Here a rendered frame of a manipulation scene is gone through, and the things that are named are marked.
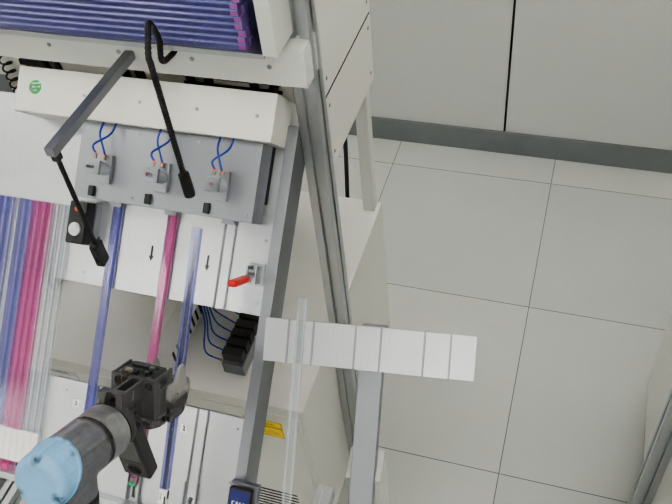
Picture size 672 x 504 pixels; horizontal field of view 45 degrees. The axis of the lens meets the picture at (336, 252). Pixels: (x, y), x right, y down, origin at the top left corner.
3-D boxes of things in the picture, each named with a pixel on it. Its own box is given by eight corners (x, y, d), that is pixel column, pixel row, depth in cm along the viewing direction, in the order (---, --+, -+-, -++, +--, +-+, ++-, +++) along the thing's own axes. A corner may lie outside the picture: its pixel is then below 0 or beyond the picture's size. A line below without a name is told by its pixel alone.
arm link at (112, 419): (115, 474, 105) (62, 460, 108) (133, 457, 110) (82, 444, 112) (115, 422, 103) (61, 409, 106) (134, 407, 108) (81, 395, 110)
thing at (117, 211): (85, 470, 147) (80, 472, 145) (78, 468, 147) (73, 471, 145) (125, 196, 145) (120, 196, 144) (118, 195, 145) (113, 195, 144)
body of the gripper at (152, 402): (177, 366, 118) (133, 399, 107) (175, 419, 121) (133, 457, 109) (131, 356, 120) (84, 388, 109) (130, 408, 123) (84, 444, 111)
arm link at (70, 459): (11, 512, 97) (6, 449, 95) (66, 468, 108) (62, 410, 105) (67, 525, 95) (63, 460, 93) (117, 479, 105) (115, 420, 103)
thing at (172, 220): (138, 484, 144) (134, 486, 142) (131, 482, 144) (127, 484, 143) (179, 205, 142) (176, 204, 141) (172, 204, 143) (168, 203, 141)
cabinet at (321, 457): (330, 541, 210) (302, 414, 165) (96, 480, 228) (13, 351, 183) (391, 346, 251) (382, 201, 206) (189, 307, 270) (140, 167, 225)
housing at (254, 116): (297, 154, 143) (270, 142, 129) (60, 123, 156) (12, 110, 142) (304, 109, 143) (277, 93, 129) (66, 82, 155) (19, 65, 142)
